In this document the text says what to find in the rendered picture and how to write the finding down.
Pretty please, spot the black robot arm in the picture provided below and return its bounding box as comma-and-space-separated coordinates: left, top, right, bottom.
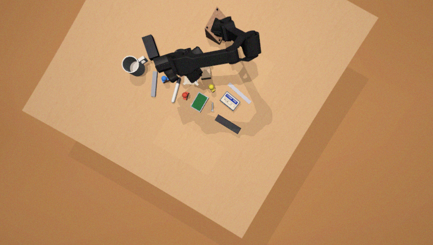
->
153, 16, 261, 83

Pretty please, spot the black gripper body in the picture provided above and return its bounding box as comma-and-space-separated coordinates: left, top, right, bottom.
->
164, 46, 203, 83

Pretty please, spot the grey cup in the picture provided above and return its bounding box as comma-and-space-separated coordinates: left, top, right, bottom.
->
122, 56, 148, 76

